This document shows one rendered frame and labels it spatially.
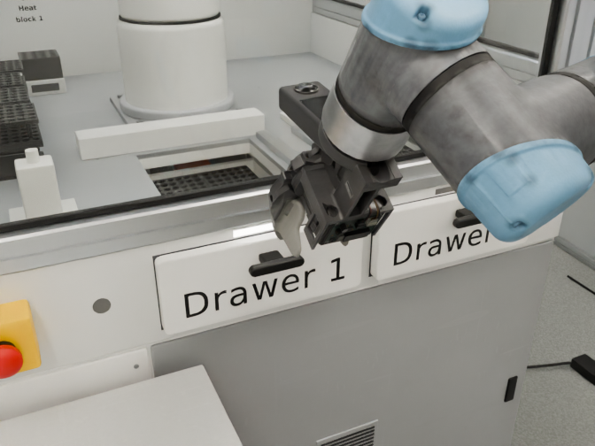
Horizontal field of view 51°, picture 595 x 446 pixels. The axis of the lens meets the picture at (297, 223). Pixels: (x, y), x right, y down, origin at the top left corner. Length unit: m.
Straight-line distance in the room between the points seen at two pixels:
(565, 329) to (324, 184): 1.88
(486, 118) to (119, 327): 0.57
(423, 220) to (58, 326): 0.52
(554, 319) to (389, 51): 2.05
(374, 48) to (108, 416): 0.57
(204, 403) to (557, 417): 1.37
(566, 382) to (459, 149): 1.78
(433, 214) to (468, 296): 0.21
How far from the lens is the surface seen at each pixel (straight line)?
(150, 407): 0.83
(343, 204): 0.55
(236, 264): 0.82
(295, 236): 0.64
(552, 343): 2.30
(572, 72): 0.50
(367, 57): 0.45
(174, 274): 0.80
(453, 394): 1.24
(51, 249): 0.78
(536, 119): 0.42
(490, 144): 0.41
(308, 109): 0.60
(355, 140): 0.50
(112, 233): 0.77
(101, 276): 0.80
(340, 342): 1.00
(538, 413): 2.02
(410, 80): 0.43
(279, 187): 0.61
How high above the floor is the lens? 1.32
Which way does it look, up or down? 27 degrees down
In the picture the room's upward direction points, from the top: straight up
